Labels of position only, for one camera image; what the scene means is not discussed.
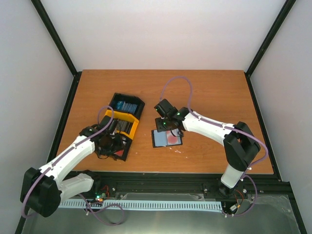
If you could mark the right black frame post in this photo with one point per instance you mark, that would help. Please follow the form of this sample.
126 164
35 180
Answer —
280 18

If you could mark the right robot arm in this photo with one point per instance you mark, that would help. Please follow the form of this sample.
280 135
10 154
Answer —
238 141

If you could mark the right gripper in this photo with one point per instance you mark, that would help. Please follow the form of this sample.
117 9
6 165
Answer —
159 126

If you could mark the left black frame post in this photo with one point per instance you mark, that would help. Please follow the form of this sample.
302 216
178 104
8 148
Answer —
40 9

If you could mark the black frame post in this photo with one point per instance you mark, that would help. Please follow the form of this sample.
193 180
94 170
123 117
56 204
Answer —
280 18
40 9

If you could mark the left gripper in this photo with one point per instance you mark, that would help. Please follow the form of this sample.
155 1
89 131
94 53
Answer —
105 151

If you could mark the right black card bin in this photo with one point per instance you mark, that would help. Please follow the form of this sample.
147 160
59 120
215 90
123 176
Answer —
130 99

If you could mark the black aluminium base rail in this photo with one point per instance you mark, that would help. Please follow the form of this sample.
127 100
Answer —
206 185

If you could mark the small electronics board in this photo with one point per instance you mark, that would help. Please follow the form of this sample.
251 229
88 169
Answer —
102 194

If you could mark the black card bin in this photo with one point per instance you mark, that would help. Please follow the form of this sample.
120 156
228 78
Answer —
130 99
117 142

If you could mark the left black card bin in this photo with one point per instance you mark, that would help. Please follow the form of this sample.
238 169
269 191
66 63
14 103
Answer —
117 142

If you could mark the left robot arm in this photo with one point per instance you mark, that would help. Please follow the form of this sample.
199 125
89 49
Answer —
45 188

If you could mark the red white card stack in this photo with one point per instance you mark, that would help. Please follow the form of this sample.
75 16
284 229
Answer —
121 150

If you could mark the blue card stack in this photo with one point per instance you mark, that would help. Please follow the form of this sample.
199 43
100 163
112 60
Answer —
126 107

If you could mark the black card holder wallet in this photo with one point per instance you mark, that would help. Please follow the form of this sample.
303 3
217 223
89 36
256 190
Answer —
159 139

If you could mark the dark grey card stack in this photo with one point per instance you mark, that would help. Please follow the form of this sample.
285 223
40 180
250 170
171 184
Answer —
122 126

